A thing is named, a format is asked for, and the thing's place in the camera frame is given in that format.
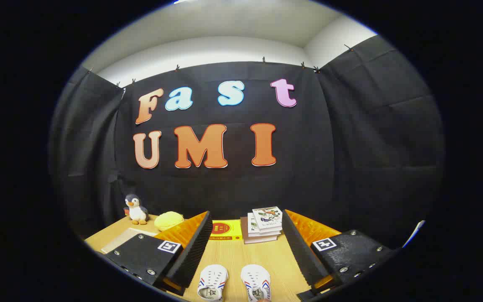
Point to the white canvas shoe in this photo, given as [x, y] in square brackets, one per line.
[256, 281]
[212, 283]

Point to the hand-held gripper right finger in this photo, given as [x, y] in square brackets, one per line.
[300, 251]

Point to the yellow plush ball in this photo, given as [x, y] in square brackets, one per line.
[168, 220]

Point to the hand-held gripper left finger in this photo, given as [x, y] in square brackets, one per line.
[193, 251]

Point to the black backdrop cloth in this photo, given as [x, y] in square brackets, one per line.
[308, 167]

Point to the yellow book with red circle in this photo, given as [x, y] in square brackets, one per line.
[229, 230]

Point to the white book with green print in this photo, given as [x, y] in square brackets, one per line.
[251, 224]

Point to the white illustrated cover book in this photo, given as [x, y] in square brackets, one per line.
[267, 218]

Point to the penguin plush toy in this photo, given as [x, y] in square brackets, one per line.
[137, 212]

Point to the cream fabric storage box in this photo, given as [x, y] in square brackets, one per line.
[126, 237]

